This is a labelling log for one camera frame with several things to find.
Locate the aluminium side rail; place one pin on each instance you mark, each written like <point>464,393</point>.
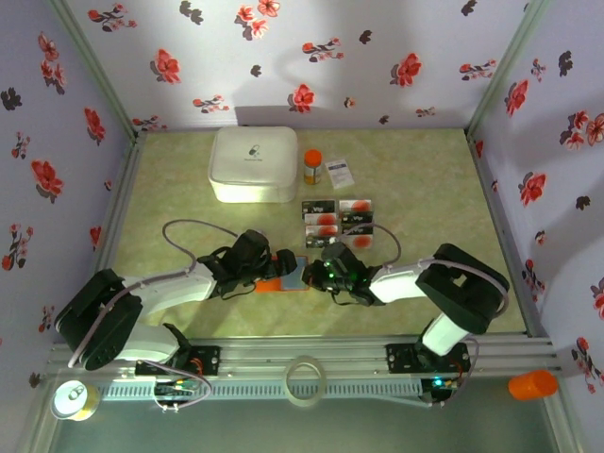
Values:
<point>482,170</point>
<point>123,189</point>

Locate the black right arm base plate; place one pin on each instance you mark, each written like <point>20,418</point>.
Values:
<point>398,358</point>

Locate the white medicine box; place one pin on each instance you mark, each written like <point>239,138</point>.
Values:
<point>255,160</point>

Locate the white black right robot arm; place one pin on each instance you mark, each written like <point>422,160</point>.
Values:
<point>462,283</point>

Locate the aluminium frame post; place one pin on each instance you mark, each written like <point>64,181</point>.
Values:
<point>512,56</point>
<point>94,66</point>

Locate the yellow drink can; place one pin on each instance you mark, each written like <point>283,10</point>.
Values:
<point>71,398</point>

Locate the black credit card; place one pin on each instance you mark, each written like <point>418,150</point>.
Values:
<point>316,242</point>
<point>358,229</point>
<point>357,217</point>
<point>318,206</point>

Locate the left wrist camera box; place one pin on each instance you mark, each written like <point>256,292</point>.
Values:
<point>258,233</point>

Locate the clear tape roll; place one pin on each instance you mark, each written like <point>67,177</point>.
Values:
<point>287,381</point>

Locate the green circuit board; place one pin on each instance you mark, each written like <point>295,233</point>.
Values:
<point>441,386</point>
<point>175,389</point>

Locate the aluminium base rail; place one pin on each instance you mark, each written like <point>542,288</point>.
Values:
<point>302,347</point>

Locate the orange-lid pill bottle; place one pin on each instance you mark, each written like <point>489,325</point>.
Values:
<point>312,167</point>

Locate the white paper sachet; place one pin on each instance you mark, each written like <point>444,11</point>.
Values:
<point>340,173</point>

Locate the red card holder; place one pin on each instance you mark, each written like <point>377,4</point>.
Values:
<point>295,280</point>

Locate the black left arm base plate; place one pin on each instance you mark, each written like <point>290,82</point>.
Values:
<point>210,358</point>

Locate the orange plastic cup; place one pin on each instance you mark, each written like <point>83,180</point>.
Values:
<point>533,384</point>

